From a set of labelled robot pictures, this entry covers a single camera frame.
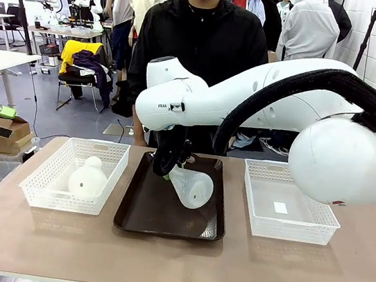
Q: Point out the dark purple garment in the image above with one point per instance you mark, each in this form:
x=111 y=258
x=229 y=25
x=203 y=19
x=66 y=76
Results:
x=90 y=60

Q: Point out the mannequin with white shirt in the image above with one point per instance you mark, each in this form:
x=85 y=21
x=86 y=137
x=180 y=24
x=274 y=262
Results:
x=309 y=28

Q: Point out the small mannequin with patterned top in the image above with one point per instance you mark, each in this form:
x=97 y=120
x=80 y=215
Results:
x=284 y=7

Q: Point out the black office chair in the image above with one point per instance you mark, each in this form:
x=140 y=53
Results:
x=13 y=22

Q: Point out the black tripod stand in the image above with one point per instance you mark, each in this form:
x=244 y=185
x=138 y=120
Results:
x=24 y=21
x=365 y=39

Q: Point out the mannequin with white tank top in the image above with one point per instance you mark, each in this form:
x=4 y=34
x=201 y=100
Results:
x=123 y=2

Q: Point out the translucent conical flask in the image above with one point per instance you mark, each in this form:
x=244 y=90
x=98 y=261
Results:
x=195 y=191

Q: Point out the white paper label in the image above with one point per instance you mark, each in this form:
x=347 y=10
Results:
x=280 y=207

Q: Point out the white perforated plastic basket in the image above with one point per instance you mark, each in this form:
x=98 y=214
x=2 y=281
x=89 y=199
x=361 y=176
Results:
x=50 y=171
x=301 y=230

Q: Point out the yellow garment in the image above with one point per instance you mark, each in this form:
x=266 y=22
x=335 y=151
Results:
x=71 y=51

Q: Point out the cluttered background work table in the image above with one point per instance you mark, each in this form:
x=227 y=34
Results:
x=80 y=32

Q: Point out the person's right forearm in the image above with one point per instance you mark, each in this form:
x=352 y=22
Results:
x=141 y=127

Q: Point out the person in black jacket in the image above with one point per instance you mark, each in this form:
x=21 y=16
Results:
x=201 y=44

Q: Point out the black metal chair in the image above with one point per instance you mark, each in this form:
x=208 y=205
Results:
x=77 y=80

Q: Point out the mannequin with black coat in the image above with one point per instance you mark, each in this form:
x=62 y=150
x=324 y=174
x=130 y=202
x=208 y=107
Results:
x=344 y=23

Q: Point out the mannequin with blue shirt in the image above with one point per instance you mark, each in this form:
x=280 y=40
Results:
x=257 y=7

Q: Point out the person's right hand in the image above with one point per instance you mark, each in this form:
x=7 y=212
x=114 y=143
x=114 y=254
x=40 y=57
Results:
x=141 y=142

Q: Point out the translucent round-bottom flask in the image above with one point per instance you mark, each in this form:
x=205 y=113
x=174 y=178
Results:
x=88 y=179

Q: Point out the mannequin with black jacket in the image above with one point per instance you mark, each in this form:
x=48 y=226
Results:
x=273 y=26

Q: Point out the brown cardboard box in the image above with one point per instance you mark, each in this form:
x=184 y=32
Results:
x=14 y=134

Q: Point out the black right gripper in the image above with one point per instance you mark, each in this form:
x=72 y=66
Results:
x=183 y=145

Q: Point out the red and black case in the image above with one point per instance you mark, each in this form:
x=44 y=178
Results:
x=50 y=48

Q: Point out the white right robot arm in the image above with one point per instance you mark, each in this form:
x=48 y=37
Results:
x=285 y=98

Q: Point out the dark brown plastic tray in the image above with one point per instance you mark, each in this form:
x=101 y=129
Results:
x=143 y=212

